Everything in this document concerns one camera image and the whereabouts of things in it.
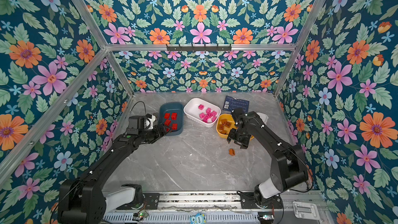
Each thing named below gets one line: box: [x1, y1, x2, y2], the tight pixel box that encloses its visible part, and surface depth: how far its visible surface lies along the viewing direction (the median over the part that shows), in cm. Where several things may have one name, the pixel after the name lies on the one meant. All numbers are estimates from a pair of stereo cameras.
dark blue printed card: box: [222, 95, 250, 114], surface depth 114 cm
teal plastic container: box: [158, 101, 184, 137], surface depth 107 cm
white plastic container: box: [183, 97, 222, 128], surface depth 107 cm
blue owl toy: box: [189, 213, 207, 224], surface depth 69 cm
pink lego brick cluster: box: [199, 112, 210, 123], surface depth 106 cm
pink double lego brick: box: [205, 107, 218, 118], surface depth 108 cm
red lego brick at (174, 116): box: [171, 112, 178, 121], surface depth 106 cm
